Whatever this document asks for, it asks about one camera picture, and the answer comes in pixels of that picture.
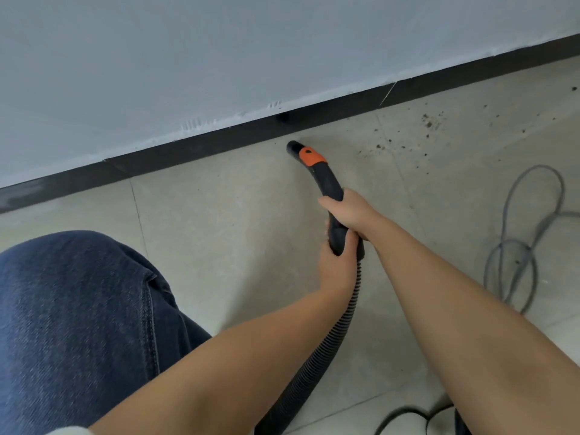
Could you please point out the person's right forearm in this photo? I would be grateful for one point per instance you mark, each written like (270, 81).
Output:
(475, 339)

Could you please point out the person's right thumb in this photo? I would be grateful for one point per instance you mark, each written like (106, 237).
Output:
(330, 204)

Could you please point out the scattered dirt crumbs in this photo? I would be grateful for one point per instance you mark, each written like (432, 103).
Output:
(426, 126)

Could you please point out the person's left thumb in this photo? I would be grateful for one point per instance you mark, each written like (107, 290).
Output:
(351, 249)

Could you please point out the person's left forearm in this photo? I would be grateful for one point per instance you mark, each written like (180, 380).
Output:
(217, 362)

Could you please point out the person's blue jeans leg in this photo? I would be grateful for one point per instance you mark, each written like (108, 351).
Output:
(77, 330)

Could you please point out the person's right hand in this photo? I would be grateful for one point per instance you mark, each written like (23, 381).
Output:
(355, 212)

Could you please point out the person's left hand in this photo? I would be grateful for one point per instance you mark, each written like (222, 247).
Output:
(336, 269)

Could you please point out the black skirting board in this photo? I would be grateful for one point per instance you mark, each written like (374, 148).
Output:
(290, 126)

